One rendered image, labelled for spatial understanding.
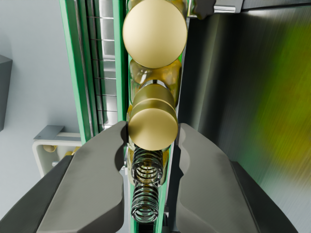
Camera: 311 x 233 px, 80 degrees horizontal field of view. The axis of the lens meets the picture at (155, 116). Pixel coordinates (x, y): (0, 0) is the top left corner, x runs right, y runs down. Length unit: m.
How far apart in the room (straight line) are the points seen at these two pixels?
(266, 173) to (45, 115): 0.61
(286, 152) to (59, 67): 0.54
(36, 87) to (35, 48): 0.11
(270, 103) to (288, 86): 0.03
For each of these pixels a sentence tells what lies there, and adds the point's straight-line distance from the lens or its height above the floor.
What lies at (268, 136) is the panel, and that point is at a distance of 0.22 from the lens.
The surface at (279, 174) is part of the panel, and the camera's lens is 0.21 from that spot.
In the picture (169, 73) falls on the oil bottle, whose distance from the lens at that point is 0.18.
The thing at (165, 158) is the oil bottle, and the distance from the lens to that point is 0.25.
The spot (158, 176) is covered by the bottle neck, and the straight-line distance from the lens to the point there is 0.18.
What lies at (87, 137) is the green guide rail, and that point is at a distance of 0.40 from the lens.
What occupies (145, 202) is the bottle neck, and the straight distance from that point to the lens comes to 0.21.
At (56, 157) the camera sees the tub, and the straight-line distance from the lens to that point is 0.74.
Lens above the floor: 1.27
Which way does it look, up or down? 62 degrees down
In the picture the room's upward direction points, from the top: 179 degrees counter-clockwise
